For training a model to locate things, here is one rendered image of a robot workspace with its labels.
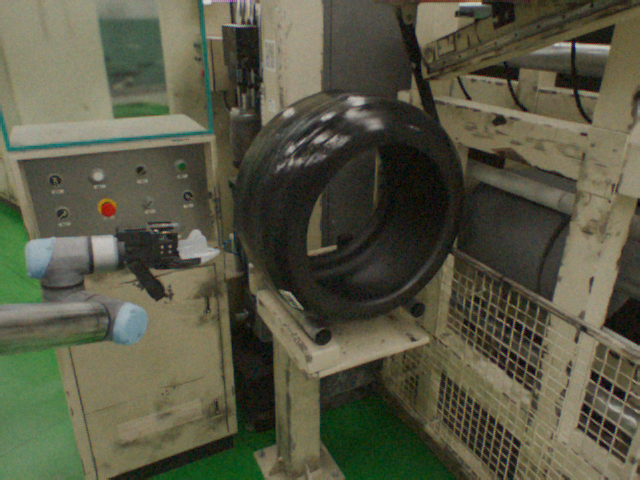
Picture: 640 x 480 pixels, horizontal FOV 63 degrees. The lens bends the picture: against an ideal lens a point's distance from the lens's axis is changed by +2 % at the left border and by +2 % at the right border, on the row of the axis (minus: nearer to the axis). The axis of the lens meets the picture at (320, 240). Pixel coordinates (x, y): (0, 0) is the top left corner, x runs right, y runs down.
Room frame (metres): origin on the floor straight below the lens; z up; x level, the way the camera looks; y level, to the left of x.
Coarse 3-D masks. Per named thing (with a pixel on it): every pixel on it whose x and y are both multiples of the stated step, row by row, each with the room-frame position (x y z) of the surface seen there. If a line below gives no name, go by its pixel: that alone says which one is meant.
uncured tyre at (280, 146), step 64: (320, 128) 1.07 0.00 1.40; (384, 128) 1.10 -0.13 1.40; (256, 192) 1.07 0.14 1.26; (320, 192) 1.02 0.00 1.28; (384, 192) 1.43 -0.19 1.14; (448, 192) 1.18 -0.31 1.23; (256, 256) 1.05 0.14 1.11; (320, 256) 1.34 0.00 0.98; (384, 256) 1.37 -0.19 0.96; (320, 320) 1.07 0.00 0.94
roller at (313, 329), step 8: (264, 280) 1.34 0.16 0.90; (296, 312) 1.14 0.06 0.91; (304, 320) 1.10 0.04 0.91; (312, 320) 1.09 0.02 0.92; (304, 328) 1.09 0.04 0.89; (312, 328) 1.06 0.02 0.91; (320, 328) 1.05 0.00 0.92; (328, 328) 1.06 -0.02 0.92; (312, 336) 1.05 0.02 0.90; (320, 336) 1.04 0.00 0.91; (328, 336) 1.05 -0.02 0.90; (320, 344) 1.04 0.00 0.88
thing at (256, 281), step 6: (312, 252) 1.42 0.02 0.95; (318, 252) 1.43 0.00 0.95; (324, 252) 1.43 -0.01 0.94; (252, 270) 1.33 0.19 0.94; (252, 276) 1.33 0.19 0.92; (258, 276) 1.33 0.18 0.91; (252, 282) 1.33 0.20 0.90; (258, 282) 1.33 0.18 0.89; (264, 282) 1.34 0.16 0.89; (252, 288) 1.33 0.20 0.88; (258, 288) 1.33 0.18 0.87; (264, 288) 1.34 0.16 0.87
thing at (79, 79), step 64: (0, 0) 1.38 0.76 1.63; (64, 0) 1.44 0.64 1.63; (128, 0) 1.51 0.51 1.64; (192, 0) 1.59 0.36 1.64; (0, 64) 1.36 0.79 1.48; (64, 64) 1.43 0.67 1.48; (128, 64) 1.50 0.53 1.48; (192, 64) 1.58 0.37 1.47; (64, 128) 1.42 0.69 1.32; (128, 128) 1.49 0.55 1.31; (192, 128) 1.57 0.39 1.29
